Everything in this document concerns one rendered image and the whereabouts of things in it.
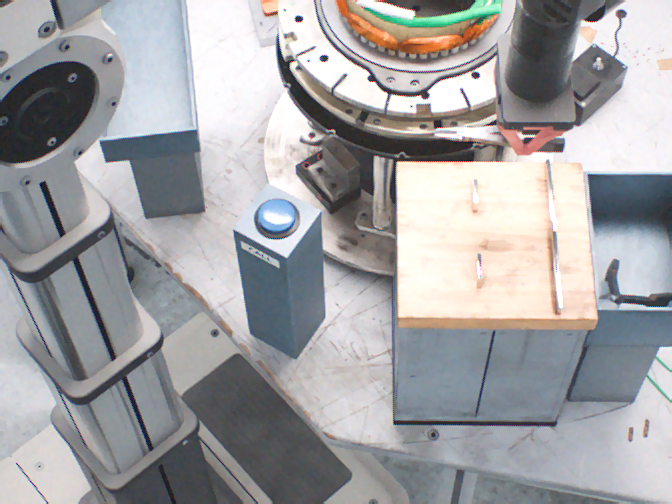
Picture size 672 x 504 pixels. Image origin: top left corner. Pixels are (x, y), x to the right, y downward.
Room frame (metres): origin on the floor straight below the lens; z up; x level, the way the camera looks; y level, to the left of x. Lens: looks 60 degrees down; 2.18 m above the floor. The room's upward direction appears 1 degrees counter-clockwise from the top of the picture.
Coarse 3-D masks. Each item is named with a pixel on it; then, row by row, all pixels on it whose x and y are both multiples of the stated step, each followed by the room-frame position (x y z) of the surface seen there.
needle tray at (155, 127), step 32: (128, 0) 1.04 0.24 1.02; (160, 0) 1.04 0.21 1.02; (128, 32) 0.99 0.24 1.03; (160, 32) 0.99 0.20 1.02; (128, 64) 0.94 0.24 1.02; (160, 64) 0.94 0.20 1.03; (192, 64) 0.93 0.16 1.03; (128, 96) 0.89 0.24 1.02; (160, 96) 0.89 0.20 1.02; (192, 96) 0.86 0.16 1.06; (128, 128) 0.85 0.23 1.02; (160, 128) 0.85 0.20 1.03; (192, 128) 0.81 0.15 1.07; (128, 160) 0.80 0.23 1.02; (160, 160) 0.88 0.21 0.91; (192, 160) 0.89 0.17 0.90; (160, 192) 0.88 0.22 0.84; (192, 192) 0.88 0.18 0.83
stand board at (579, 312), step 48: (432, 192) 0.72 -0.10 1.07; (480, 192) 0.72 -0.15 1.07; (528, 192) 0.72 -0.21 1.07; (576, 192) 0.72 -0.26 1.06; (432, 240) 0.66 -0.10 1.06; (480, 240) 0.66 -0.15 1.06; (528, 240) 0.66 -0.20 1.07; (576, 240) 0.66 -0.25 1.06; (432, 288) 0.61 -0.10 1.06; (480, 288) 0.61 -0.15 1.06; (528, 288) 0.60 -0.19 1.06; (576, 288) 0.60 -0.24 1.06
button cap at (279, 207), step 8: (272, 200) 0.73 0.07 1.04; (280, 200) 0.73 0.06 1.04; (264, 208) 0.72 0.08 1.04; (272, 208) 0.72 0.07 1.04; (280, 208) 0.72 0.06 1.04; (288, 208) 0.72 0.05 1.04; (264, 216) 0.71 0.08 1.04; (272, 216) 0.71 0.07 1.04; (280, 216) 0.71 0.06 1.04; (288, 216) 0.71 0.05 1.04; (264, 224) 0.70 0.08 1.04; (272, 224) 0.70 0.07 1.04; (280, 224) 0.70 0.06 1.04; (288, 224) 0.70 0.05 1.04; (272, 232) 0.70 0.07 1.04; (280, 232) 0.69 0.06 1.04
